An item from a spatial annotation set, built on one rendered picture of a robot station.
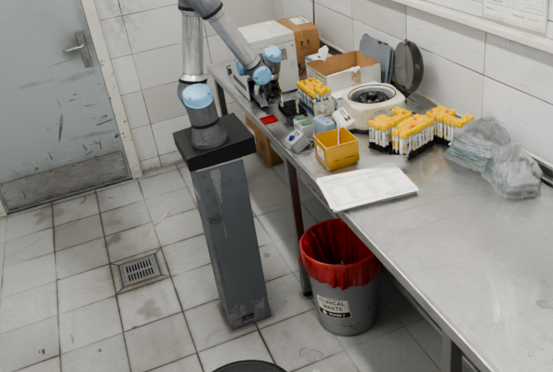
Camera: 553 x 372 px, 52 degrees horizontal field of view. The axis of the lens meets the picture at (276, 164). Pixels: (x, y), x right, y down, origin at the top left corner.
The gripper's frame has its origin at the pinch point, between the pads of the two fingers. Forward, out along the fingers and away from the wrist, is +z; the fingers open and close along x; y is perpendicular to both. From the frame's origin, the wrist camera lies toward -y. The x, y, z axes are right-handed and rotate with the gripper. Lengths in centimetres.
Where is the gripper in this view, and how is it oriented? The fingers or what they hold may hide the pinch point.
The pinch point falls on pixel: (267, 100)
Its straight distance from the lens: 272.5
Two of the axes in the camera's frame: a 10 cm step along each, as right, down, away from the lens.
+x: 9.3, -2.8, 2.5
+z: -0.7, 5.4, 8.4
